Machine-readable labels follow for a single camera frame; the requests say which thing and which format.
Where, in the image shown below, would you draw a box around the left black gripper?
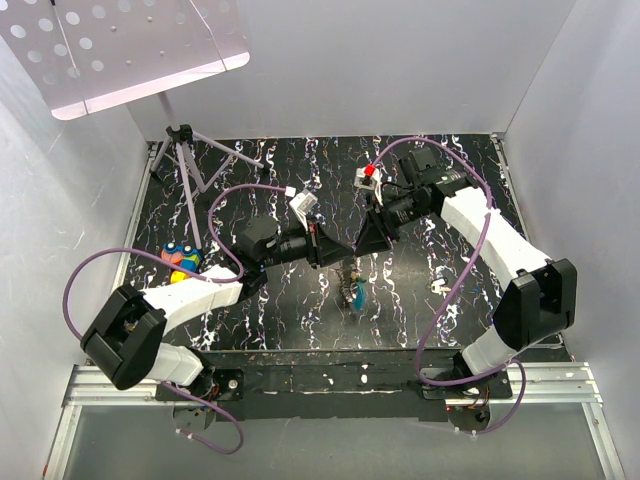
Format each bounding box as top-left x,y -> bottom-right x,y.
259,215 -> 354,270

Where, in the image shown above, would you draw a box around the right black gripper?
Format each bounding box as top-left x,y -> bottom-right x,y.
353,191 -> 431,258

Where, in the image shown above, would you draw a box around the silver key with green tag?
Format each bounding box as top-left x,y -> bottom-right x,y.
429,277 -> 451,295

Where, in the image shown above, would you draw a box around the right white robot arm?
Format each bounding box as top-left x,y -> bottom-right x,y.
354,142 -> 578,398

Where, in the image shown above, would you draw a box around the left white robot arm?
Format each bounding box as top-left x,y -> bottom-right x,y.
80,216 -> 354,400

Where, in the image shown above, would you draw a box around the colourful toy blocks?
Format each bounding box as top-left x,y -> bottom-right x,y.
161,242 -> 203,274

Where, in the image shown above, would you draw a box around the perforated music stand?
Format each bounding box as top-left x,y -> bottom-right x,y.
1,1 -> 251,247

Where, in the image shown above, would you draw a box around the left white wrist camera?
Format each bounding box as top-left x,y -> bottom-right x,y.
286,187 -> 318,225

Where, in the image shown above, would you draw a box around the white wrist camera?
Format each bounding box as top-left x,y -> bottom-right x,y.
286,187 -> 318,225
354,164 -> 383,205

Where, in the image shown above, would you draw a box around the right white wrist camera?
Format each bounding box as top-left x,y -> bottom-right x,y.
354,164 -> 383,205

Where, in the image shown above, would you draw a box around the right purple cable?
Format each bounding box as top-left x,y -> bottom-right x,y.
372,136 -> 526,435

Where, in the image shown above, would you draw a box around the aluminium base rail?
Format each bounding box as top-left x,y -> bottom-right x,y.
42,142 -> 626,480

